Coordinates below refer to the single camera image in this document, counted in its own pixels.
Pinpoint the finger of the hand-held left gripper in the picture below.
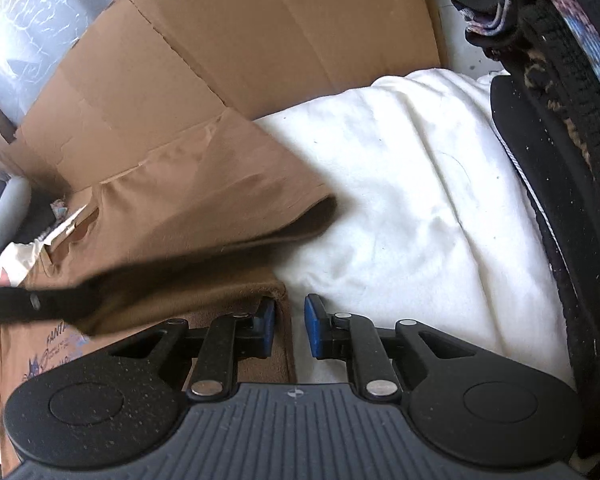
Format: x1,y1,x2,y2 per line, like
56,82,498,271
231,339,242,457
0,277,103,326

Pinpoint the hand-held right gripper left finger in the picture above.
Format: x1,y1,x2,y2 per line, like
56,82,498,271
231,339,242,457
111,296,277,402

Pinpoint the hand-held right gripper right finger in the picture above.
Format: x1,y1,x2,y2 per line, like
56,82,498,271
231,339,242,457
304,293,481,402

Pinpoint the brown printed t-shirt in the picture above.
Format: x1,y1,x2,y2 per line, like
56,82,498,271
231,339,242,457
0,107,338,478

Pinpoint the pile of black clothes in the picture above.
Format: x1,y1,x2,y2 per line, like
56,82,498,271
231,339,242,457
452,0,600,461

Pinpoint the black cloth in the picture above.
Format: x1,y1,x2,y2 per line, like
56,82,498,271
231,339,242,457
17,195,71,246

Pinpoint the grey neck pillow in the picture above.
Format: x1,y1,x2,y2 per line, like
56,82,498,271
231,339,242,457
0,176,33,266

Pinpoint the cream printed bed sheet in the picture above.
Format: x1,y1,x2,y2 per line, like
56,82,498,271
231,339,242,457
0,67,576,392

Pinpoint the grey plastic-wrapped mattress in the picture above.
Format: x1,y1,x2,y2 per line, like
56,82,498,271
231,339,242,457
0,0,151,126

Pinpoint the large folded cardboard sheet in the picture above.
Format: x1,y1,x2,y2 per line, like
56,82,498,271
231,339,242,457
15,0,451,196

